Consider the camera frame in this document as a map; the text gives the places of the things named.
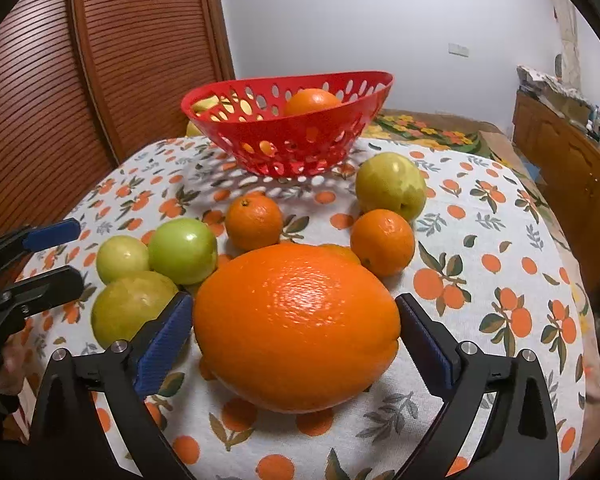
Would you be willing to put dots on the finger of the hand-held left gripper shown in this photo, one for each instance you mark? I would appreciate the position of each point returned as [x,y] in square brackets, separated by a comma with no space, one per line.
[50,285]
[55,234]

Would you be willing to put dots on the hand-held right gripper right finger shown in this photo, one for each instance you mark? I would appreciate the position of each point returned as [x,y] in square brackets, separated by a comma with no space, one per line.
[430,345]

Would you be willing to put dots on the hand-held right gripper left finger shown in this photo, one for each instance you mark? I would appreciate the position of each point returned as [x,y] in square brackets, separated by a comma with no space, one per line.
[162,345]

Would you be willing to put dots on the green apple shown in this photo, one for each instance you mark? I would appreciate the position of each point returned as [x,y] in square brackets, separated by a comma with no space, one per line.
[182,250]

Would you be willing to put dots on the large orange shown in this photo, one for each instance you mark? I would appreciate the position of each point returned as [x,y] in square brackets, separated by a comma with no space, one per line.
[295,330]

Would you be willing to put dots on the small orange with green stem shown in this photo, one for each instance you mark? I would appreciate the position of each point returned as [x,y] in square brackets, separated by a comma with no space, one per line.
[252,222]

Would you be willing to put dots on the yellow pear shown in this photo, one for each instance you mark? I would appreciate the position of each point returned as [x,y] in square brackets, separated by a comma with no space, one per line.
[390,185]

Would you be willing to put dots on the red perforated plastic basket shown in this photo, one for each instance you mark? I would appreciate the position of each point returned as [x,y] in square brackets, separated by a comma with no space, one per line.
[290,135]

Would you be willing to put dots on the large yellow-green fruit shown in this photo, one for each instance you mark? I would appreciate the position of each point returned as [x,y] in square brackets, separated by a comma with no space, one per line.
[127,310]

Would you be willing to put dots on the small yellow-green fruit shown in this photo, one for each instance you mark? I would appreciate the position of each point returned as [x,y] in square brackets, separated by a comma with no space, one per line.
[120,260]

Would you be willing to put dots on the orange-print white tablecloth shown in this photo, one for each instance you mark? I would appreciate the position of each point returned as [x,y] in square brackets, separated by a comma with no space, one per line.
[480,260]

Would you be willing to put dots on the brown louvered wooden door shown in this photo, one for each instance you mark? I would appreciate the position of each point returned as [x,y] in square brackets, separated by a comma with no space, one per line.
[80,85]

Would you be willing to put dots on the yellow fruit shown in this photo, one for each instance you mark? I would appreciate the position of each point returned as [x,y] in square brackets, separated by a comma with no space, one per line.
[215,105]

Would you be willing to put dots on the floral patterned mat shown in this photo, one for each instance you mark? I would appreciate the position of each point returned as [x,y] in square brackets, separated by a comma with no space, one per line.
[430,132]

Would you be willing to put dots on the long wooden cabinet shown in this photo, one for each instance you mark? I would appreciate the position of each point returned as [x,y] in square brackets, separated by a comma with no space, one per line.
[565,160]

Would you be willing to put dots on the medium orange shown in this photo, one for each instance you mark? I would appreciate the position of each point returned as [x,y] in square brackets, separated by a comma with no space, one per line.
[310,102]

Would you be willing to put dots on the patterned cloth pile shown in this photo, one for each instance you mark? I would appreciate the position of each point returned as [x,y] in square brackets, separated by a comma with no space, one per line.
[550,85]

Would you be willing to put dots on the pale hanging curtain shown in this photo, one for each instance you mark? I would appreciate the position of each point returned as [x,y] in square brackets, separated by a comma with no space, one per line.
[566,35]

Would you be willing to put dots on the white wall socket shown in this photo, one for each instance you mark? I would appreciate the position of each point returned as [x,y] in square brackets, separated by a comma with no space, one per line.
[458,49]

